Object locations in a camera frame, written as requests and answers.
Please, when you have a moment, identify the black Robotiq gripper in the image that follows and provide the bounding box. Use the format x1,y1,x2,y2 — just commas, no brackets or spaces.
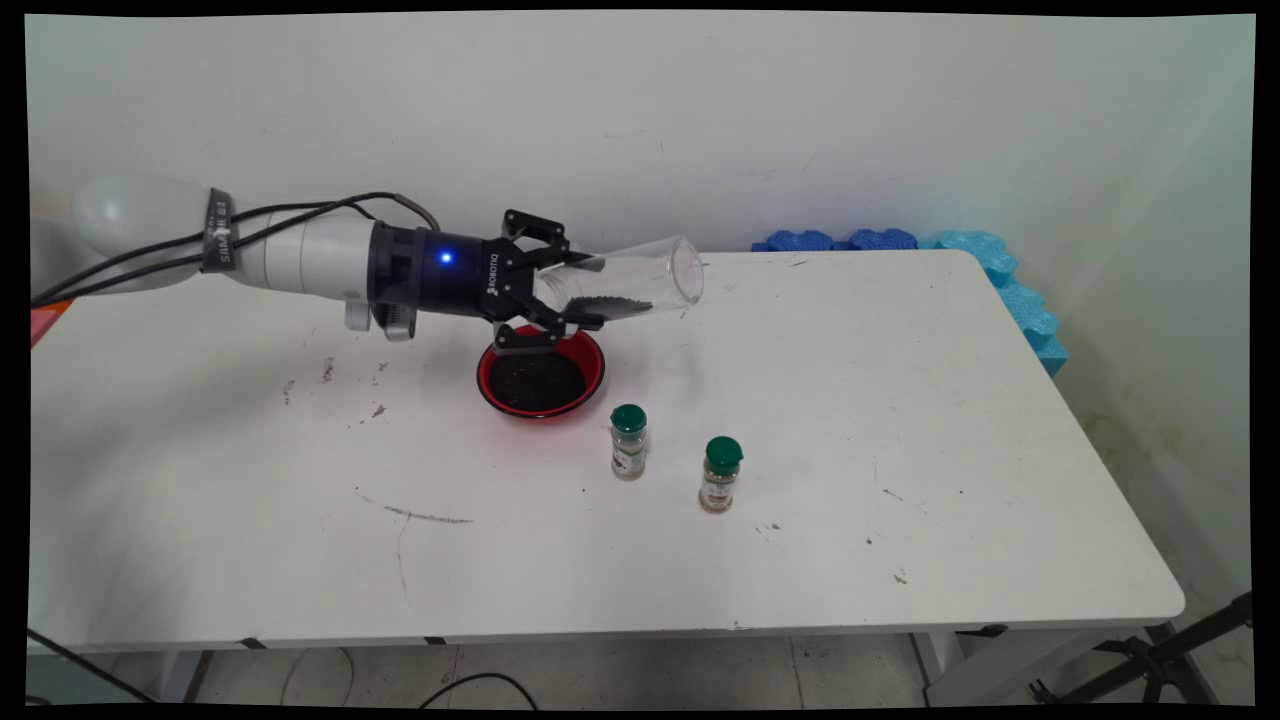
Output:
366,207,609,358

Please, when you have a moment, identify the clear glass tumbler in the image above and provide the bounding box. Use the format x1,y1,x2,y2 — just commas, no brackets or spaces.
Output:
532,235,707,327

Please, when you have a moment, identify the red bowl with dark granules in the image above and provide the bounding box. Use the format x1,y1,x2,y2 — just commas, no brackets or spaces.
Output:
476,322,607,420

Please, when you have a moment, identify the spice bottle round green cap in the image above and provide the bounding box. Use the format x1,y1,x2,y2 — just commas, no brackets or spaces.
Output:
610,404,649,482

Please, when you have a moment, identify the spice bottle green flip cap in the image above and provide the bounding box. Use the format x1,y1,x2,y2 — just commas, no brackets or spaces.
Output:
698,436,745,515

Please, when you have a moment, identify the light blue foam strip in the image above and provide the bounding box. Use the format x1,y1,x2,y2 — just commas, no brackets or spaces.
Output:
920,230,1070,379

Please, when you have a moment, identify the pink foam mat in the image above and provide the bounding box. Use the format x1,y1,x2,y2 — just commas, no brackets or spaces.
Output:
30,300,73,349

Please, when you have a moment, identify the white table leg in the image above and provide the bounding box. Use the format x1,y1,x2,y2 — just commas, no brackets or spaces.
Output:
150,649,217,704

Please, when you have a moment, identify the black tripod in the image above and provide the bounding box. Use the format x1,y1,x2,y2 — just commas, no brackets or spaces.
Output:
1028,592,1254,707

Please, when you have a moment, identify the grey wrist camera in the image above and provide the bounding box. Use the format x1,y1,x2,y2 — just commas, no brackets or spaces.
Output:
344,295,417,344

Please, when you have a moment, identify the black velcro strap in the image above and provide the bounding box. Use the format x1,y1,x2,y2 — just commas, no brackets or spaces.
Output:
199,187,242,274

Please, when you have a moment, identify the thick black floor cable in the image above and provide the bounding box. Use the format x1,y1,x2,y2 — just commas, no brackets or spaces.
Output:
417,672,541,711

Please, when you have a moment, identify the thin grey floor wire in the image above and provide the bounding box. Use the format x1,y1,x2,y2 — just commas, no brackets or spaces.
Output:
278,647,357,707

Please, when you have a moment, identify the black hanging cable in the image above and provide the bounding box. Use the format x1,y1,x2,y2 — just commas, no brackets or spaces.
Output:
28,628,159,704

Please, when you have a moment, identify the white table leg frame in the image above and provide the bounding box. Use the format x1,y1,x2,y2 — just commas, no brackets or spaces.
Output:
908,622,1183,707

